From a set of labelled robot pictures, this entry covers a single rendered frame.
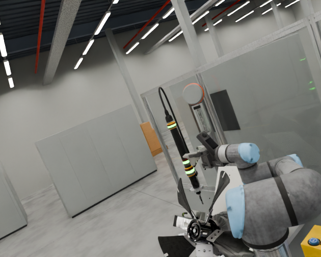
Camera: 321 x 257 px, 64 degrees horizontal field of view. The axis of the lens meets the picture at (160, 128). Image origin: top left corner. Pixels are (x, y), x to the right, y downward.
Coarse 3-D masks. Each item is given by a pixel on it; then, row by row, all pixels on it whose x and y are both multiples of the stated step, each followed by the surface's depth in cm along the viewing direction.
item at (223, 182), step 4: (220, 172) 151; (220, 176) 147; (224, 176) 137; (228, 176) 132; (220, 180) 142; (224, 180) 135; (228, 180) 130; (220, 184) 138; (224, 184) 132; (220, 188) 135; (224, 188) 130; (216, 192) 139; (220, 192) 132; (216, 196) 136; (212, 204) 136
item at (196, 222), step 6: (192, 222) 142; (198, 222) 137; (204, 222) 139; (210, 222) 144; (216, 222) 143; (192, 228) 140; (198, 228) 136; (204, 228) 135; (210, 228) 138; (216, 228) 140; (192, 234) 139; (198, 234) 136; (204, 234) 134; (210, 234) 137; (192, 240) 137; (198, 240) 134; (204, 240) 135
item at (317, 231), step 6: (312, 228) 127; (318, 228) 126; (312, 234) 124; (318, 234) 122; (306, 240) 122; (318, 240) 118; (306, 246) 119; (312, 246) 117; (318, 246) 115; (306, 252) 120; (312, 252) 117; (318, 252) 115
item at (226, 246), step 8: (224, 232) 132; (216, 240) 128; (224, 240) 126; (232, 240) 123; (240, 240) 121; (224, 248) 122; (232, 248) 119; (240, 248) 117; (248, 248) 114; (232, 256) 116; (240, 256) 113; (248, 256) 111
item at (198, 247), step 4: (196, 244) 138; (200, 244) 138; (204, 244) 138; (208, 244) 138; (196, 248) 137; (200, 248) 137; (204, 248) 137; (208, 248) 137; (212, 248) 137; (196, 252) 136; (200, 252) 136; (204, 252) 136; (208, 252) 136; (212, 252) 136; (200, 256) 135; (204, 256) 135; (208, 256) 135; (212, 256) 135
